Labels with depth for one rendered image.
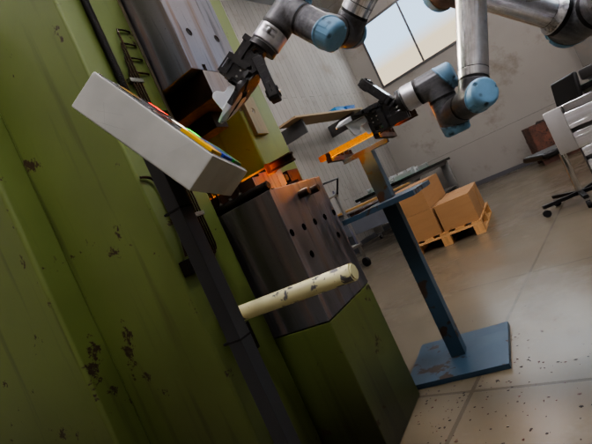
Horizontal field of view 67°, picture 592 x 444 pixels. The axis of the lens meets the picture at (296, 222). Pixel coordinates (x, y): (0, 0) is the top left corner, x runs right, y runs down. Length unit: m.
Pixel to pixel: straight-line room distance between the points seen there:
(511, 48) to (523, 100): 0.95
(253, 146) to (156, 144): 1.01
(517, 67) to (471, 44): 8.20
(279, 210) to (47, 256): 0.75
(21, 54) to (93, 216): 0.54
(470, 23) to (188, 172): 0.80
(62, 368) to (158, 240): 0.57
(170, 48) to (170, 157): 0.76
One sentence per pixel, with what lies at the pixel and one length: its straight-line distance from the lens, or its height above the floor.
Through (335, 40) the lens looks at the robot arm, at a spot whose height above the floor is 1.12.
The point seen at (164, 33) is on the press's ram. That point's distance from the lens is 1.61.
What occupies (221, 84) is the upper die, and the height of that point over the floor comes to 1.32.
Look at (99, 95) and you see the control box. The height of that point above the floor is 1.15.
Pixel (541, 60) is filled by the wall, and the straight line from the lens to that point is 9.41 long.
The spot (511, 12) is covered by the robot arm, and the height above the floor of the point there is 1.08.
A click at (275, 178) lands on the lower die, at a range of 1.58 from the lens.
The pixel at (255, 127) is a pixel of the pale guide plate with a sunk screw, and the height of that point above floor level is 1.21.
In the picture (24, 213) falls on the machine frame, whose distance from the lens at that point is 1.65.
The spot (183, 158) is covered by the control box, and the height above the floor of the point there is 0.98.
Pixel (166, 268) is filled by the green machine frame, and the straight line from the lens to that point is 1.32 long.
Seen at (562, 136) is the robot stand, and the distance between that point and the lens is 1.04.
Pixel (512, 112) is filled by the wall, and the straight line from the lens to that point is 9.48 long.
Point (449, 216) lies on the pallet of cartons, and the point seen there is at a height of 0.25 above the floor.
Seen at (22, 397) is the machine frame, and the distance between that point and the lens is 1.93.
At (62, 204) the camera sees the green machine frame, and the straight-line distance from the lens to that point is 1.59.
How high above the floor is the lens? 0.78
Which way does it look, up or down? 1 degrees up
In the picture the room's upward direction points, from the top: 25 degrees counter-clockwise
